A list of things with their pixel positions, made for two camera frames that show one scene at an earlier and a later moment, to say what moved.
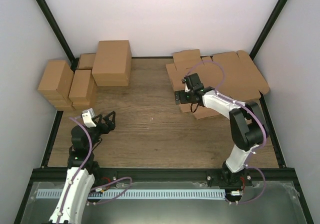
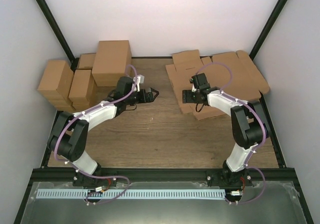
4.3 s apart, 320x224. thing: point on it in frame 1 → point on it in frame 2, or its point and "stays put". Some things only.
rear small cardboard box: (86, 61) stays put
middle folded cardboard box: (82, 91) stays put
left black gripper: (111, 125) → (144, 100)
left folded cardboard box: (55, 84) stays put
